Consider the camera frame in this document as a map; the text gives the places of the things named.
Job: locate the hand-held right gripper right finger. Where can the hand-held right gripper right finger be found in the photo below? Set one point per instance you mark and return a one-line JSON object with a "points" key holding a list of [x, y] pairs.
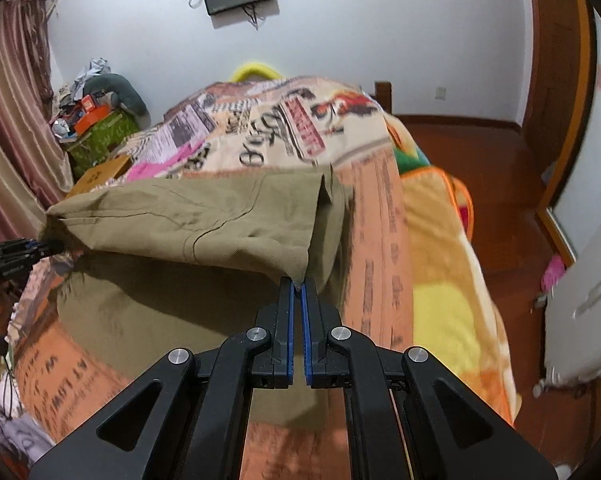
{"points": [[308, 332]]}

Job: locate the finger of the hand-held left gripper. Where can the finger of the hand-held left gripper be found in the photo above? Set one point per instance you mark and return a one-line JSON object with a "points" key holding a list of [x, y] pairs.
{"points": [[33, 256], [35, 245]]}

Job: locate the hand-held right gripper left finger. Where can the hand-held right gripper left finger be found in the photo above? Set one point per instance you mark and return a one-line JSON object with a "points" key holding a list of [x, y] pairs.
{"points": [[291, 332]]}

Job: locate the olive green pants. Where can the olive green pants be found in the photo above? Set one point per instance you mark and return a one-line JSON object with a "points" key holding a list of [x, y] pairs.
{"points": [[180, 215]]}

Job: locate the brown cardboard box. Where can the brown cardboard box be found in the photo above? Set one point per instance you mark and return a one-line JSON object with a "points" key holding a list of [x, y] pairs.
{"points": [[98, 175]]}

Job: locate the green storage box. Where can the green storage box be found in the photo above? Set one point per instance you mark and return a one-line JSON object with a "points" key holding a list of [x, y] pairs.
{"points": [[103, 135]]}

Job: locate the striped red beige curtain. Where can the striped red beige curtain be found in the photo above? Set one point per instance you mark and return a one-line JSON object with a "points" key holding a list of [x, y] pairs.
{"points": [[10, 110]]}

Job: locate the orange box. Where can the orange box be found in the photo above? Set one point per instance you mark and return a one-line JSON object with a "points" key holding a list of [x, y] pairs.
{"points": [[88, 115]]}

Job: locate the yellow orange plush blanket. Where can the yellow orange plush blanket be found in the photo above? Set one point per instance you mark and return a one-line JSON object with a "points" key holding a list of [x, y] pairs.
{"points": [[445, 300]]}

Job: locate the white crumpled cloth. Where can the white crumpled cloth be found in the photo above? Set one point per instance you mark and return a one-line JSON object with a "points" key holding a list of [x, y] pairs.
{"points": [[20, 435]]}

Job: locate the pile of crumpled clothes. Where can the pile of crumpled clothes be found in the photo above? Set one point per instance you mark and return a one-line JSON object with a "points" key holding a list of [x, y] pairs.
{"points": [[88, 77]]}

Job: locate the grey plush pillow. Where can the grey plush pillow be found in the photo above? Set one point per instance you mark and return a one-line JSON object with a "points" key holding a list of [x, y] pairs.
{"points": [[125, 92]]}

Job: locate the bed with printed newspaper sheet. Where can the bed with printed newspaper sheet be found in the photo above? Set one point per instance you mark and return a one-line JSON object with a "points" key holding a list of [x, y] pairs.
{"points": [[280, 130]]}

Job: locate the pink slipper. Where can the pink slipper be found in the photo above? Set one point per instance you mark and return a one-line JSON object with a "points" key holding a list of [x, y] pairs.
{"points": [[553, 270]]}

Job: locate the yellow foam tube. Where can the yellow foam tube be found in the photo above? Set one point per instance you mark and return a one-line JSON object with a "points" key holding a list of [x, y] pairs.
{"points": [[253, 69]]}

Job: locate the white blurred panel object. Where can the white blurred panel object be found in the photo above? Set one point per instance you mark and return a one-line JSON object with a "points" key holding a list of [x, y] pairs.
{"points": [[580, 330]]}

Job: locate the brown wooden door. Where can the brown wooden door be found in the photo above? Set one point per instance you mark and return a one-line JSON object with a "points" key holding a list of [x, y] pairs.
{"points": [[555, 60]]}

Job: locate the wooden bed post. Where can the wooden bed post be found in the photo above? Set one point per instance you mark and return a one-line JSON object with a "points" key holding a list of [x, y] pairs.
{"points": [[383, 95]]}

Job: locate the white wall socket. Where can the white wall socket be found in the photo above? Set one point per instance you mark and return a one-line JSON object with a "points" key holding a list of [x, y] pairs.
{"points": [[440, 92]]}

